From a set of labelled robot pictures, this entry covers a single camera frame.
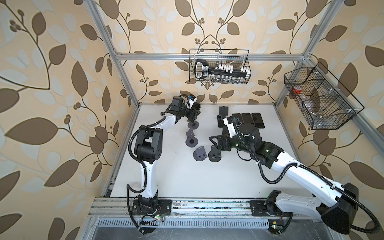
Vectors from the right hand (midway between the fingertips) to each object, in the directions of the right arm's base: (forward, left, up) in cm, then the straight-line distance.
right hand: (217, 137), depth 72 cm
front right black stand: (+1, -1, -21) cm, 21 cm away
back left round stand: (+27, +11, -25) cm, 38 cm away
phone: (+31, +10, -9) cm, 33 cm away
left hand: (+29, +9, -9) cm, 32 cm away
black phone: (+35, -23, -25) cm, 49 cm away
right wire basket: (+13, -54, +10) cm, 56 cm away
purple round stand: (+13, +13, -24) cm, 31 cm away
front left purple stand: (+1, +8, -19) cm, 21 cm away
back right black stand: (+31, -10, -16) cm, 36 cm away
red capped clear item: (+28, -50, +5) cm, 58 cm away
